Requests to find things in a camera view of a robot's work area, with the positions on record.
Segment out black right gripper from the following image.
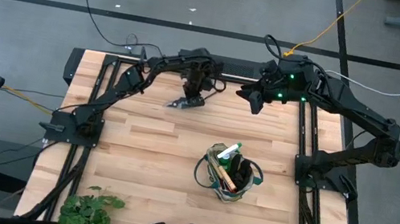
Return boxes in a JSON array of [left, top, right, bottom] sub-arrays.
[[235, 47, 318, 112]]

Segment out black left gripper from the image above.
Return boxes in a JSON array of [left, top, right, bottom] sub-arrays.
[[180, 64, 214, 111]]

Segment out black pruning shears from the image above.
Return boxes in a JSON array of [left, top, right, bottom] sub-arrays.
[[162, 92, 206, 114]]

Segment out green spray bottle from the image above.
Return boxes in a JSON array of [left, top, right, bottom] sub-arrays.
[[214, 138, 243, 173]]

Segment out beige and green gardening bag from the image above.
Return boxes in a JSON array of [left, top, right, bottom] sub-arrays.
[[189, 138, 270, 210]]

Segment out black computer case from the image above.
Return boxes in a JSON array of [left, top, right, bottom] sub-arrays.
[[176, 47, 279, 83]]

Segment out green leafy plant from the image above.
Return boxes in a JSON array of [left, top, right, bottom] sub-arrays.
[[57, 180, 129, 224]]

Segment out black aluminium table frame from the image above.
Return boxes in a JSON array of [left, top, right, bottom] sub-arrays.
[[18, 42, 381, 224]]

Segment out yellow extension cable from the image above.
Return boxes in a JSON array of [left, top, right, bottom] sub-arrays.
[[281, 0, 366, 71]]

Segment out white floor cable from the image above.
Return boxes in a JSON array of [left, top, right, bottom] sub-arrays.
[[321, 63, 400, 101]]

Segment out long black floor cable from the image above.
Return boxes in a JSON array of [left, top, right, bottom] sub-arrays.
[[62, 0, 176, 63]]

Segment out thin black cable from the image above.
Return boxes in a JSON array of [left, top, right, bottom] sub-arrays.
[[0, 130, 62, 181]]

